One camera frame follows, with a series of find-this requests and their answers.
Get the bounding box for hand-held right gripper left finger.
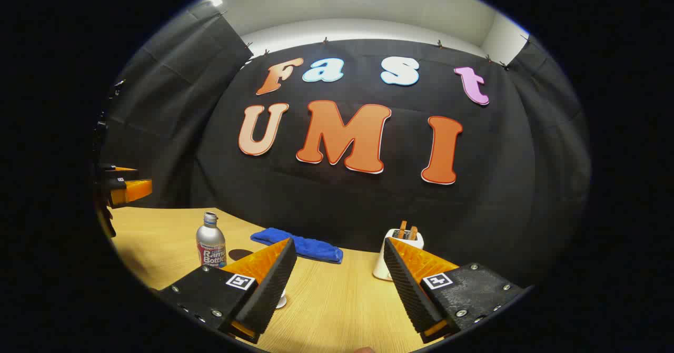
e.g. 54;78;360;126
158;237;298;345

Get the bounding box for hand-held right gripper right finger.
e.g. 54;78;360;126
383;237;527;344

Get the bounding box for silver water bottle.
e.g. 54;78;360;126
196;212;227;268

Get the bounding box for white toaster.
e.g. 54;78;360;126
373;229;425;281

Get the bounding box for blue folded towel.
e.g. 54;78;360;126
250;228;344;264

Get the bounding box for black backdrop cloth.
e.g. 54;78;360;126
97;0;591;290

